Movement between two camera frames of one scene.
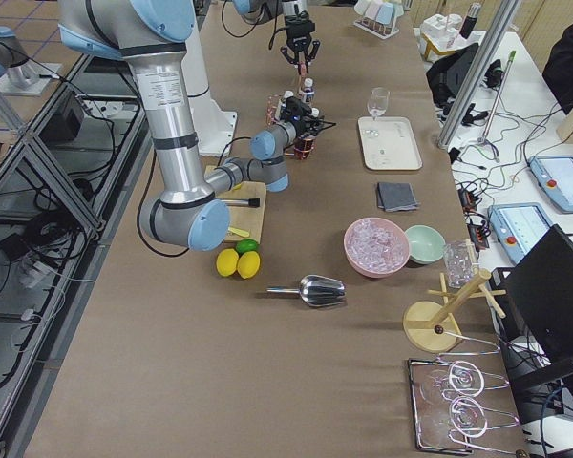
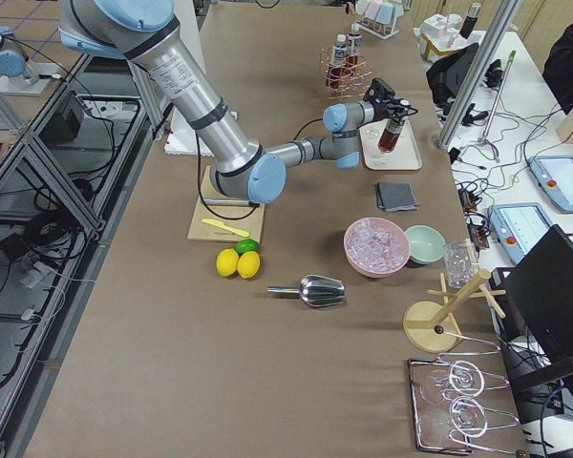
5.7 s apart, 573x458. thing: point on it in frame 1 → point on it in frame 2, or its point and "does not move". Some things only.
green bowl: (426, 244) does not move
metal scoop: (316, 290) does not move
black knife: (250, 202) does not move
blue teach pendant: (564, 180) does not move
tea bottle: (307, 92) → (390, 135)
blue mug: (385, 13) does not move
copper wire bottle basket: (304, 149) → (346, 72)
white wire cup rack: (377, 29) does not move
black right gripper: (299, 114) → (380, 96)
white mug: (361, 6) does not move
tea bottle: (287, 94) → (337, 72)
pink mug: (372, 10) does not move
